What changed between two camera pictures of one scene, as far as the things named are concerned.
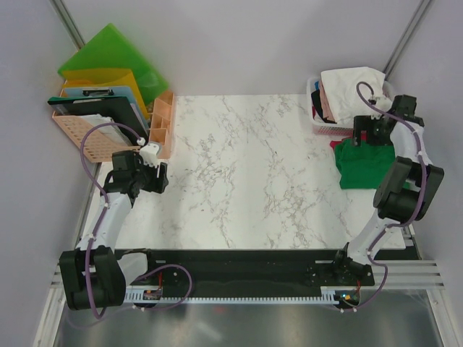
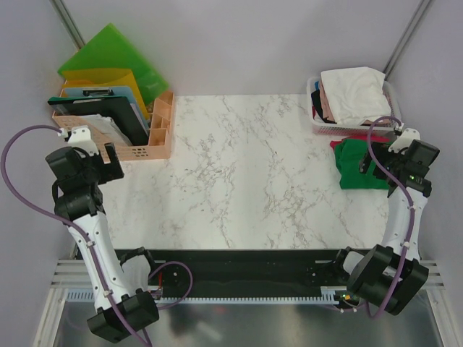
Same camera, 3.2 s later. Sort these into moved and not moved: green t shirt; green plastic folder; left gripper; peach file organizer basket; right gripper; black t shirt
Moved: right gripper; left gripper
Not moved: black t shirt; green plastic folder; peach file organizer basket; green t shirt
